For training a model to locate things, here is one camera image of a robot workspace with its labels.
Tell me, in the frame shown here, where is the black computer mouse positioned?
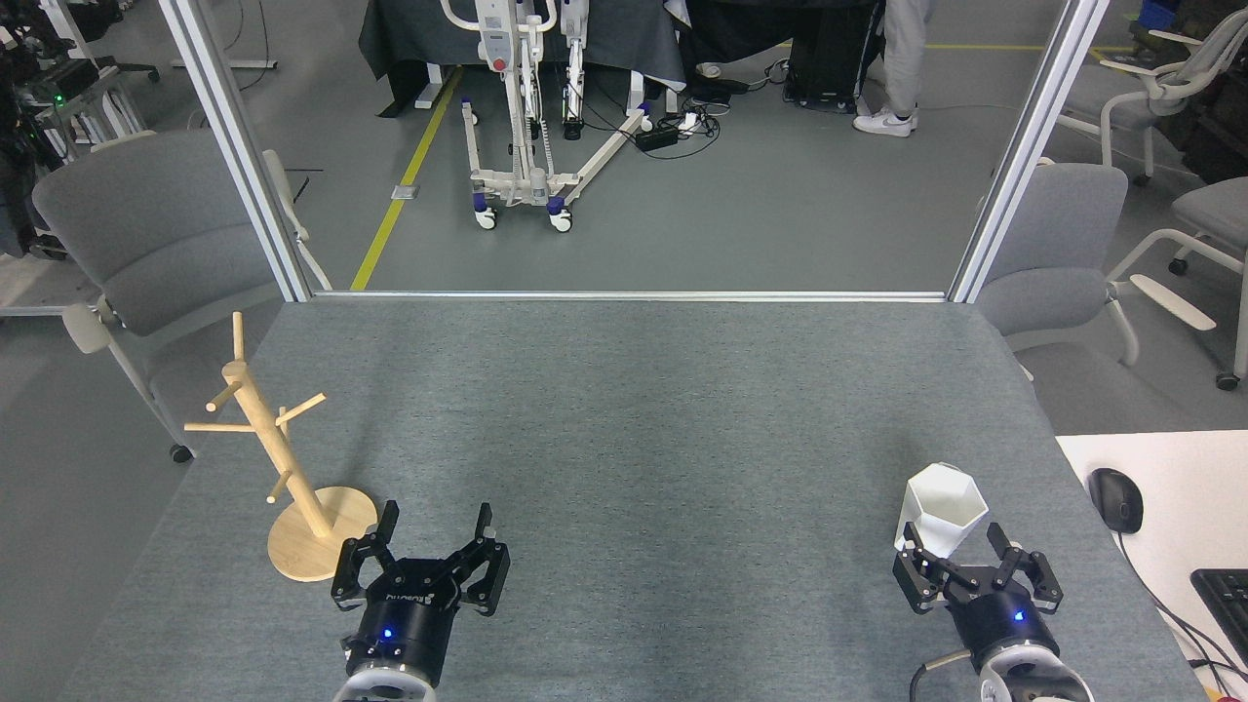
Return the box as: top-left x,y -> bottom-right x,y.
1088,468 -> 1144,534

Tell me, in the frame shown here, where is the grey chair with beige armrests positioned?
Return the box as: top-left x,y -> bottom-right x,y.
975,156 -> 1218,381
31,130 -> 332,464

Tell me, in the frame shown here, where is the grey chair with white frame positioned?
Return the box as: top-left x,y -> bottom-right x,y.
1107,175 -> 1248,391

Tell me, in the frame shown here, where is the wooden cup rack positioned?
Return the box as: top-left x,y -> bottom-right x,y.
183,312 -> 378,583

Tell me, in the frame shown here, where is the white hexagonal cup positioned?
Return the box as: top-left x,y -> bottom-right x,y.
894,462 -> 990,562

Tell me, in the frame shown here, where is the dark table cloth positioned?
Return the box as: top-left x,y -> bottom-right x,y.
358,0 -> 688,118

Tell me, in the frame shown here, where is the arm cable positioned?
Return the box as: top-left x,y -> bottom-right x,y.
909,651 -> 978,702

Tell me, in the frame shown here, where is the silver table edge rail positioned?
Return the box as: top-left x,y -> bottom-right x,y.
312,290 -> 952,303

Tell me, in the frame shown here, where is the black equipment case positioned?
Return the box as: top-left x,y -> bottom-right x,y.
785,0 -> 883,113

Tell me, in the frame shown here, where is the black office chair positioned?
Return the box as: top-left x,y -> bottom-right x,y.
58,0 -> 162,84

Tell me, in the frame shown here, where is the white mesh office chair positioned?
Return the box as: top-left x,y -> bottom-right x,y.
1058,8 -> 1248,186

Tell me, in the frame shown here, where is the silver frame post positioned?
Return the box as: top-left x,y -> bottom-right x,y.
159,0 -> 313,303
948,0 -> 1112,303

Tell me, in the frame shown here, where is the black mouse cable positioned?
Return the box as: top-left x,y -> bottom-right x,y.
1116,531 -> 1248,683

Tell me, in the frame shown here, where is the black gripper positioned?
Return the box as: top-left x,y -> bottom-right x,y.
331,501 -> 511,685
893,523 -> 1064,674

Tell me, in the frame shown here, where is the black keyboard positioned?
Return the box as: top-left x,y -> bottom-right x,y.
1190,568 -> 1248,674

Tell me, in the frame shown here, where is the equipment rack with green light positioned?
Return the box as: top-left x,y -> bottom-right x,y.
0,0 -> 147,259

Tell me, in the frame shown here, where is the white wheeled stand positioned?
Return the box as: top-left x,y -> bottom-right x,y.
439,0 -> 656,233

